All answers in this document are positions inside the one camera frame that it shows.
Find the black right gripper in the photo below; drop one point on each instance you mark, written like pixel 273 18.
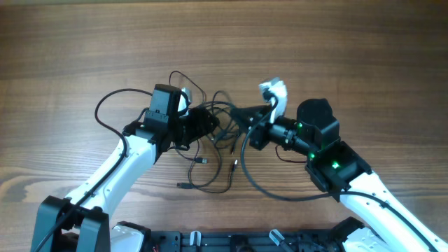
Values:
pixel 258 128

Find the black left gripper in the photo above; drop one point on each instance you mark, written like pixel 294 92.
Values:
pixel 201 124

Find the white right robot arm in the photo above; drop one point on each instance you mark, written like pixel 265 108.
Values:
pixel 339 172

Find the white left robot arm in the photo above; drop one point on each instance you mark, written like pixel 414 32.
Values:
pixel 80 221

